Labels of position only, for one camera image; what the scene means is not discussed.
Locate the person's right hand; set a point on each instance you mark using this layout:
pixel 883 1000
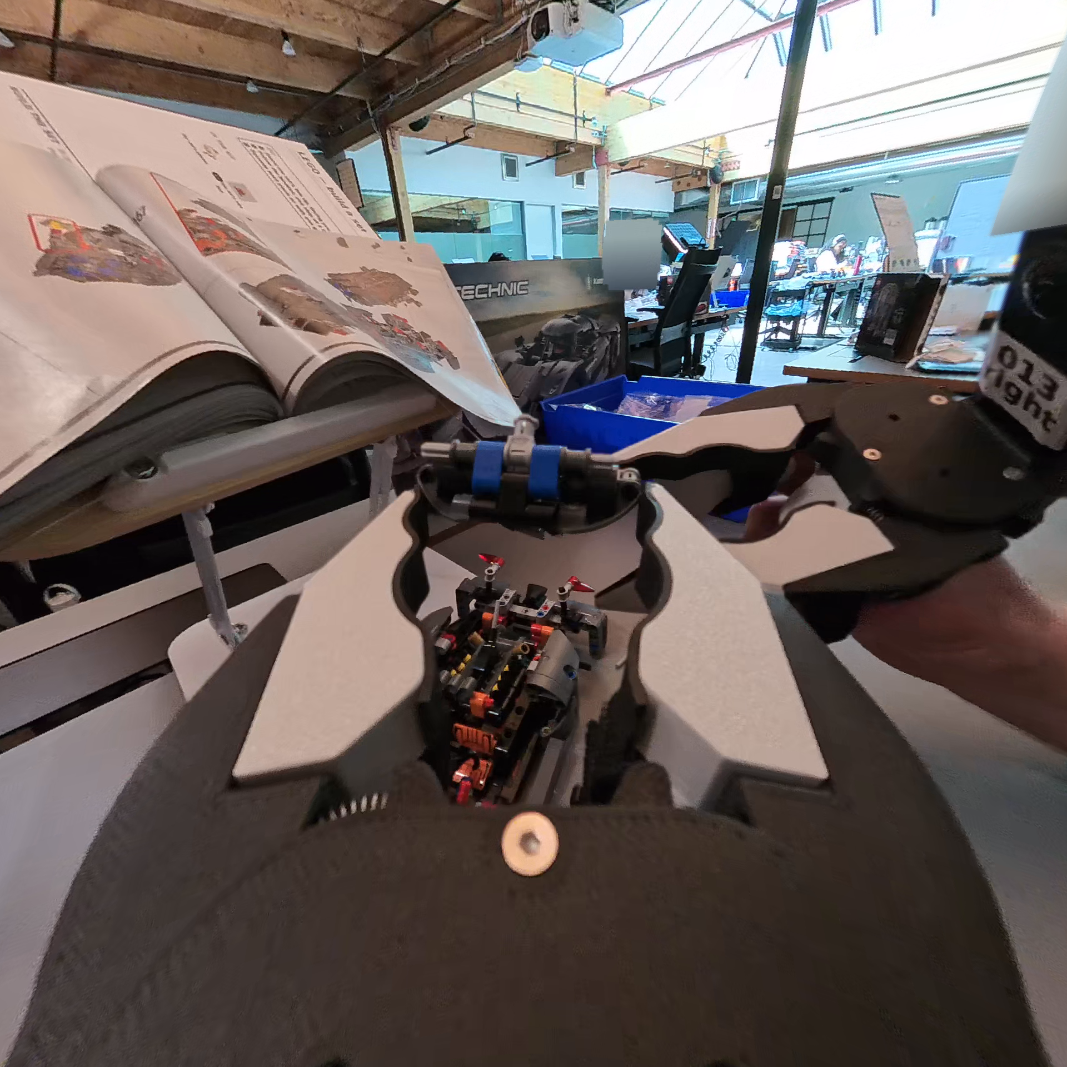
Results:
pixel 984 633

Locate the black vertical pole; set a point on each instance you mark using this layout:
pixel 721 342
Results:
pixel 775 192

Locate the open lego instruction booklet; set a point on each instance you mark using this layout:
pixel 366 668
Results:
pixel 208 275

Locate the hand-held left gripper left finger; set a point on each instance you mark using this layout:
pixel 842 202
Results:
pixel 333 658

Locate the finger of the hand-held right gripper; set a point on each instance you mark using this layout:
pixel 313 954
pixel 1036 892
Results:
pixel 808 546
pixel 717 438

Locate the white whiteboard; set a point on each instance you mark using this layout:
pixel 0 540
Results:
pixel 975 225

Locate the small black cardboard box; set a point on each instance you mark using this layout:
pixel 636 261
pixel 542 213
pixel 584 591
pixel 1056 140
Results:
pixel 896 317

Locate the white book stand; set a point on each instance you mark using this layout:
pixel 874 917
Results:
pixel 275 450

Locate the black lego car model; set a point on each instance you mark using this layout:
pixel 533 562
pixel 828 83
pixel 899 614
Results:
pixel 508 667

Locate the clear plastic parts bags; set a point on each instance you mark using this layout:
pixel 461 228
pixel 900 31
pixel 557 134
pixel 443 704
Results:
pixel 667 404

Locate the black office chair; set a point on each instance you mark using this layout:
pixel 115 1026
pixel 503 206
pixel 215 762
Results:
pixel 679 308

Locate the black and blue lego sub-assembly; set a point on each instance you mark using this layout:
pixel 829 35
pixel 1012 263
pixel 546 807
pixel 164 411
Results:
pixel 525 479

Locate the dark lego set box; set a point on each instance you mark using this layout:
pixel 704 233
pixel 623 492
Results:
pixel 550 333

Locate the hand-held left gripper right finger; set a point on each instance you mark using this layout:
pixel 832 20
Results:
pixel 717 658

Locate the wooden background desk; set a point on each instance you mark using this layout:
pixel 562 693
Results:
pixel 867 371

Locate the white ceiling projector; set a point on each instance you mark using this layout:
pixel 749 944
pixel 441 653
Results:
pixel 575 29

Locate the blue plastic bin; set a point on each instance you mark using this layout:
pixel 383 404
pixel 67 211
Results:
pixel 583 417

